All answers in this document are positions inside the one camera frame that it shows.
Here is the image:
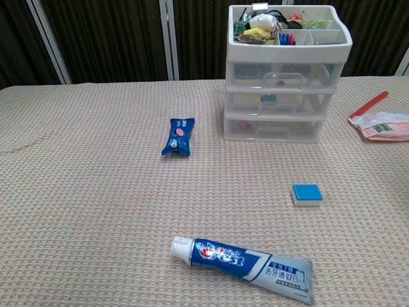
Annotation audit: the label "blue and white eraser block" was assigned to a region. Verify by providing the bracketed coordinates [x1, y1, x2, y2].
[289, 184, 323, 208]

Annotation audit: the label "clear drawer with red item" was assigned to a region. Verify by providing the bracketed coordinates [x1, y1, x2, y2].
[224, 117, 324, 142]

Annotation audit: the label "white drawer organizer box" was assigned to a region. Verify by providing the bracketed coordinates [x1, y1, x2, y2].
[222, 3, 353, 144]

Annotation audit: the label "small blue Pepsi snack pack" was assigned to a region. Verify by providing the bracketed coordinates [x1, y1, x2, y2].
[160, 117, 196, 158]

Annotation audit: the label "blue silver toothpaste tube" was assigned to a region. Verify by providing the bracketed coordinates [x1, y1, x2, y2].
[170, 235, 316, 306]

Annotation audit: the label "beige woven tablecloth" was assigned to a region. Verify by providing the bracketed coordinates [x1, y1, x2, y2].
[0, 75, 409, 307]

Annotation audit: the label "colourful candy wrappers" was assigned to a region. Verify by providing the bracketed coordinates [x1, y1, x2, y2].
[236, 33, 272, 43]

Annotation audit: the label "yellow wrapped item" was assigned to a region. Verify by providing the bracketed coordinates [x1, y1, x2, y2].
[243, 27, 271, 38]

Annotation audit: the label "green circuit board piece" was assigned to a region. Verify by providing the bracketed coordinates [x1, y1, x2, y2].
[235, 13, 253, 35]

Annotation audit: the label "stack of coloured clips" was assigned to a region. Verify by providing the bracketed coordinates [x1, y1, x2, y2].
[279, 31, 297, 46]

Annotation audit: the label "crumpled white tissue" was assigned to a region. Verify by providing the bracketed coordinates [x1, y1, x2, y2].
[249, 13, 276, 31]

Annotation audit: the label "black pleated curtain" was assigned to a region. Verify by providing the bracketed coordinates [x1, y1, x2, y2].
[0, 0, 409, 90]

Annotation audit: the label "black looped band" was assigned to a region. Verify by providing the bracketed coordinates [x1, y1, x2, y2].
[264, 10, 290, 25]

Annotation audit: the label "green blue small pack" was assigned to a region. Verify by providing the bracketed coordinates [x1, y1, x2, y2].
[300, 19, 332, 29]

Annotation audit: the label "red flat stick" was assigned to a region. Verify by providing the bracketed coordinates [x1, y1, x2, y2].
[348, 90, 390, 120]

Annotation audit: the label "pink white plastic pouch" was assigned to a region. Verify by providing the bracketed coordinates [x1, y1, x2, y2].
[348, 111, 409, 143]

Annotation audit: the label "grey metal frame post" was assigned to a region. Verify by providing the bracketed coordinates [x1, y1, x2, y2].
[158, 0, 180, 81]
[394, 51, 409, 77]
[27, 0, 72, 85]

